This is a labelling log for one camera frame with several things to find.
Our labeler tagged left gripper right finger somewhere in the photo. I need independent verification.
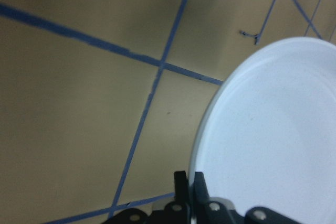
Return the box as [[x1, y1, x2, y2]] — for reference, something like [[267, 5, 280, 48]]
[[193, 172, 209, 205]]

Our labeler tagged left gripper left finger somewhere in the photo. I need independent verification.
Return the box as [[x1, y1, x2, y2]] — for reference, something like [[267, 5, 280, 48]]
[[174, 171, 190, 205]]

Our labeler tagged blue plate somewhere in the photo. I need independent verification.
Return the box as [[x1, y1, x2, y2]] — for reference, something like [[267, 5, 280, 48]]
[[188, 37, 335, 223]]

